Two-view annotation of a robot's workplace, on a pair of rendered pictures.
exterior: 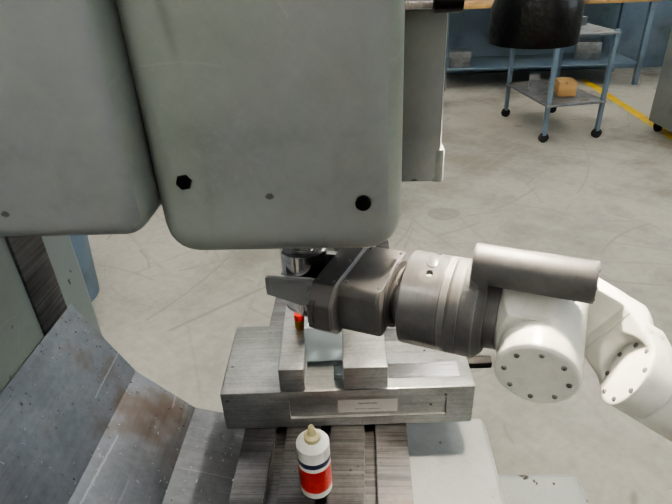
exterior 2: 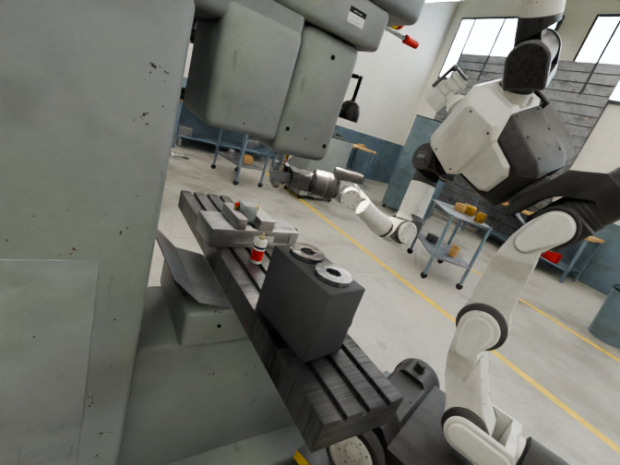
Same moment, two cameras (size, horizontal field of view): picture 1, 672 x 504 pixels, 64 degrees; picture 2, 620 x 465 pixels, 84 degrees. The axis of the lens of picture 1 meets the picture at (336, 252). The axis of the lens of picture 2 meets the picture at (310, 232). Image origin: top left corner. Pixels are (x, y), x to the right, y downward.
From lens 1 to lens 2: 75 cm
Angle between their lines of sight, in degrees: 39
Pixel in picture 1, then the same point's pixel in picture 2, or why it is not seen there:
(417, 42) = not seen: hidden behind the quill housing
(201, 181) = (291, 129)
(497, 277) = (341, 174)
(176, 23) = (304, 88)
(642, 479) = not seen: hidden behind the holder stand
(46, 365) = not seen: hidden behind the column
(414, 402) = (279, 239)
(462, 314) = (333, 184)
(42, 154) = (264, 109)
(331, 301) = (299, 177)
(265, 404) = (228, 234)
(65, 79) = (280, 92)
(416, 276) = (320, 173)
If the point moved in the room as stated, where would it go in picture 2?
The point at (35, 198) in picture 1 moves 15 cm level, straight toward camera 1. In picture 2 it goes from (255, 121) to (308, 141)
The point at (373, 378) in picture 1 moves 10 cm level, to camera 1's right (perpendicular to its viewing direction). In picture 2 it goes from (269, 226) to (292, 227)
